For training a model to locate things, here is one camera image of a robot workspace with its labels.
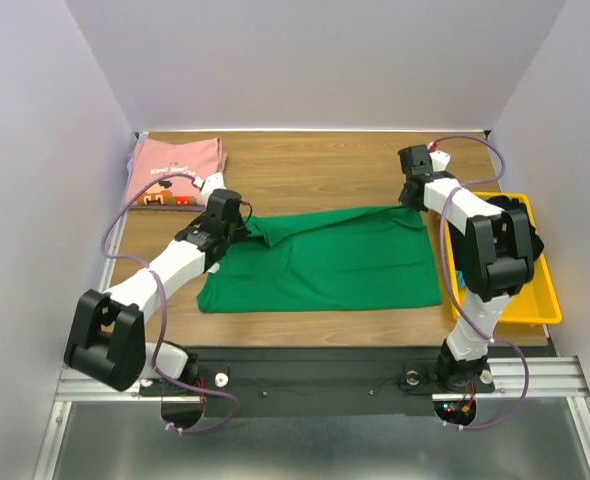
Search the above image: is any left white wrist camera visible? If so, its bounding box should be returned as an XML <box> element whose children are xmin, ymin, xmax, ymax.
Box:
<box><xmin>192</xmin><ymin>172</ymin><xmax>226</xmax><ymax>203</ymax></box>

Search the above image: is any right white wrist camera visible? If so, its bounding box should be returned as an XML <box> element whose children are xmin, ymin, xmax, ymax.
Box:
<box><xmin>427</xmin><ymin>142</ymin><xmax>451</xmax><ymax>172</ymax></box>

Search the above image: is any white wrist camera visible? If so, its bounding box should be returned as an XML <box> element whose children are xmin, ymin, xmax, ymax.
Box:
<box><xmin>192</xmin><ymin>172</ymin><xmax>226</xmax><ymax>203</ymax></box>
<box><xmin>427</xmin><ymin>142</ymin><xmax>451</xmax><ymax>172</ymax></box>

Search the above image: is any green t-shirt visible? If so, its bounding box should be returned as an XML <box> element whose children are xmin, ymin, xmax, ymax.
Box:
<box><xmin>197</xmin><ymin>206</ymin><xmax>441</xmax><ymax>313</ymax></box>

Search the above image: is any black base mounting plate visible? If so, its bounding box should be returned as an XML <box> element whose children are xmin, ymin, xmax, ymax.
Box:
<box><xmin>134</xmin><ymin>344</ymin><xmax>496</xmax><ymax>419</ymax></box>

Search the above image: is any folded pink printed t-shirt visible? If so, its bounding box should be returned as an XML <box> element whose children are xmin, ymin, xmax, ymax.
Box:
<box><xmin>125</xmin><ymin>137</ymin><xmax>227</xmax><ymax>210</ymax></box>

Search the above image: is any folded lavender t-shirt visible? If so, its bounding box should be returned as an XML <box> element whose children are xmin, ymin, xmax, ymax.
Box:
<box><xmin>126</xmin><ymin>149</ymin><xmax>136</xmax><ymax>177</ymax></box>

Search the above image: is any black garment in bin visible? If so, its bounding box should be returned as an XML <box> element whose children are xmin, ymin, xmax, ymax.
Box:
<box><xmin>486</xmin><ymin>195</ymin><xmax>544</xmax><ymax>261</ymax></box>

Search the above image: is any yellow plastic bin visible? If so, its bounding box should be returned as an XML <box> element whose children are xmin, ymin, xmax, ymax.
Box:
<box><xmin>447</xmin><ymin>191</ymin><xmax>563</xmax><ymax>326</ymax></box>

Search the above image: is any aluminium frame rail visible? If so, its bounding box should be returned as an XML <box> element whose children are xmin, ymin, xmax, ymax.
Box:
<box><xmin>33</xmin><ymin>132</ymin><xmax>149</xmax><ymax>480</ymax></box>

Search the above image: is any teal garment in bin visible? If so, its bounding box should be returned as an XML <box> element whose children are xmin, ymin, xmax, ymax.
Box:
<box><xmin>456</xmin><ymin>270</ymin><xmax>466</xmax><ymax>290</ymax></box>

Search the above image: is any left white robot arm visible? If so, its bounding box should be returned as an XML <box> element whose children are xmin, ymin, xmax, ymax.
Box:
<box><xmin>64</xmin><ymin>189</ymin><xmax>249</xmax><ymax>394</ymax></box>

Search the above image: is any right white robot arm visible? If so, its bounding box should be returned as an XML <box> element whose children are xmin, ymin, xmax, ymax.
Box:
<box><xmin>398</xmin><ymin>145</ymin><xmax>535</xmax><ymax>391</ymax></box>

